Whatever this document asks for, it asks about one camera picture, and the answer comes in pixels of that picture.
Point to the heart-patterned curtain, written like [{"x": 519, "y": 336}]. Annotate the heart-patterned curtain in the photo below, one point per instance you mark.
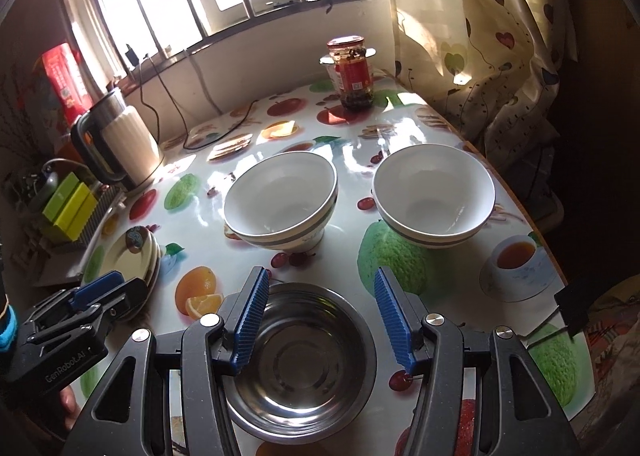
[{"x": 489, "y": 67}]

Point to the black binder clip right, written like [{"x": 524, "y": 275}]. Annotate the black binder clip right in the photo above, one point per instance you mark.
[{"x": 572, "y": 307}]

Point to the upper green box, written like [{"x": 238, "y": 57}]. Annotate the upper green box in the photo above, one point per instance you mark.
[{"x": 59, "y": 198}]

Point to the white blue-striped bowl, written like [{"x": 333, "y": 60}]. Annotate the white blue-striped bowl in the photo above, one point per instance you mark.
[
  {"x": 284, "y": 202},
  {"x": 433, "y": 195}
]

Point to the lower yellow-green box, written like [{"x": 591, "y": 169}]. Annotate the lower yellow-green box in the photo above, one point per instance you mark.
[{"x": 73, "y": 217}]

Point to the red-label sauce jar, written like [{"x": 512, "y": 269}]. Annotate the red-label sauce jar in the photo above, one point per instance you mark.
[{"x": 349, "y": 54}]

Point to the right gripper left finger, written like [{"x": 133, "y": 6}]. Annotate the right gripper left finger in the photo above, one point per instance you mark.
[{"x": 246, "y": 317}]

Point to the white cup behind jar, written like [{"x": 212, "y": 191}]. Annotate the white cup behind jar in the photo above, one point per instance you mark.
[{"x": 335, "y": 77}]

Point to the white electric kettle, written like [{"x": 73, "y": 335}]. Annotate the white electric kettle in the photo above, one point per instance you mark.
[{"x": 116, "y": 144}]

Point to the zigzag patterned tray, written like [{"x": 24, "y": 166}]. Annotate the zigzag patterned tray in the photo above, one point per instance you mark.
[{"x": 105, "y": 200}]

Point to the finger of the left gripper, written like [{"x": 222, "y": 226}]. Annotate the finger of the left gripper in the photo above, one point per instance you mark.
[
  {"x": 125, "y": 301},
  {"x": 95, "y": 288}
]

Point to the left hand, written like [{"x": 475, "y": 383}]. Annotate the left hand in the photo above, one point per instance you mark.
[{"x": 70, "y": 407}]

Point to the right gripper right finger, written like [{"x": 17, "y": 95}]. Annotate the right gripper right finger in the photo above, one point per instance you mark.
[{"x": 398, "y": 316}]

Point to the cream plate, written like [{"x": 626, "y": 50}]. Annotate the cream plate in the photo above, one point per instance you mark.
[{"x": 131, "y": 251}]

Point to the red snack bag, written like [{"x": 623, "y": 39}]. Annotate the red snack bag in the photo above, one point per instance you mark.
[{"x": 61, "y": 73}]

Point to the stainless steel bowl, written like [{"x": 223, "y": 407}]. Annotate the stainless steel bowl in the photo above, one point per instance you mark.
[{"x": 312, "y": 370}]

